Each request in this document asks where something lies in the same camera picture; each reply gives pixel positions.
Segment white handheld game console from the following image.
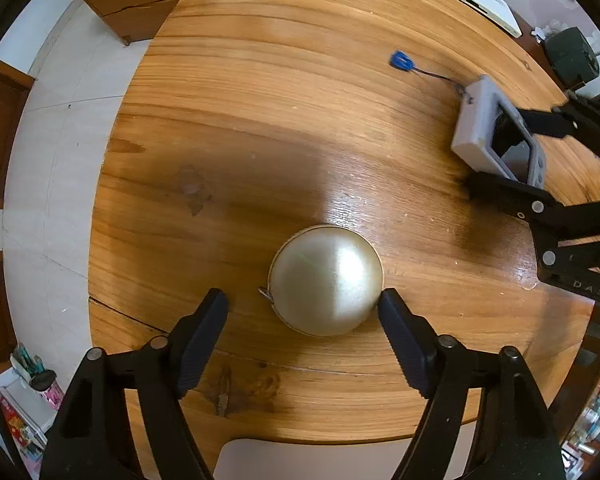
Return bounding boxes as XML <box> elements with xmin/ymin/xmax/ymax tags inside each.
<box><xmin>451</xmin><ymin>75</ymin><xmax>548</xmax><ymax>191</ymax></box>

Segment blue lanyard tag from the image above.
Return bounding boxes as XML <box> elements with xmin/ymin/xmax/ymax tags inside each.
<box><xmin>389</xmin><ymin>50</ymin><xmax>473</xmax><ymax>103</ymax></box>

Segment white plastic storage bin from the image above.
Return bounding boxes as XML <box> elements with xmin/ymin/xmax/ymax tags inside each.
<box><xmin>212</xmin><ymin>437</ymin><xmax>476</xmax><ymax>480</ymax></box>

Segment dark green air fryer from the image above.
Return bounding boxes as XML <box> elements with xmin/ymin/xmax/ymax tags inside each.
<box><xmin>542</xmin><ymin>27</ymin><xmax>600</xmax><ymax>91</ymax></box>

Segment red printed books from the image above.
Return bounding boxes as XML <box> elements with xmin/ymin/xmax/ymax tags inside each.
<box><xmin>0</xmin><ymin>387</ymin><xmax>48</xmax><ymax>451</ymax></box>

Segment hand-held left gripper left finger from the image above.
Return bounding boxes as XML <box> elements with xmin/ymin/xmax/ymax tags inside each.
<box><xmin>39</xmin><ymin>287</ymin><xmax>230</xmax><ymax>480</ymax></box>

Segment wooden drawer cabinet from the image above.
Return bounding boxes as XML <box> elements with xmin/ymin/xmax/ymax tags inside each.
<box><xmin>70</xmin><ymin>0</ymin><xmax>201</xmax><ymax>47</ymax></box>

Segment round gold zipper case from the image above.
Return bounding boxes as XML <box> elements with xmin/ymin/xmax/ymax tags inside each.
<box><xmin>267</xmin><ymin>224</ymin><xmax>385</xmax><ymax>338</ymax></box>

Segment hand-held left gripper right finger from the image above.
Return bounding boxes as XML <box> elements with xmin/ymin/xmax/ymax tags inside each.
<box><xmin>377</xmin><ymin>287</ymin><xmax>567</xmax><ymax>480</ymax></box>

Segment wooden television stand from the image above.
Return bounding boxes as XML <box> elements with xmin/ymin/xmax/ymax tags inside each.
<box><xmin>375</xmin><ymin>0</ymin><xmax>571</xmax><ymax>96</ymax></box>

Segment white holder with tools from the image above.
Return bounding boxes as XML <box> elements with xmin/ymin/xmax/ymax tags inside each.
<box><xmin>10</xmin><ymin>342</ymin><xmax>58</xmax><ymax>391</ymax></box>

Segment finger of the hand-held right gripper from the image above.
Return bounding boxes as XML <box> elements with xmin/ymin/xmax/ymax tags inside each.
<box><xmin>515</xmin><ymin>95</ymin><xmax>600</xmax><ymax>167</ymax></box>
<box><xmin>465</xmin><ymin>170</ymin><xmax>600</xmax><ymax>235</ymax></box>

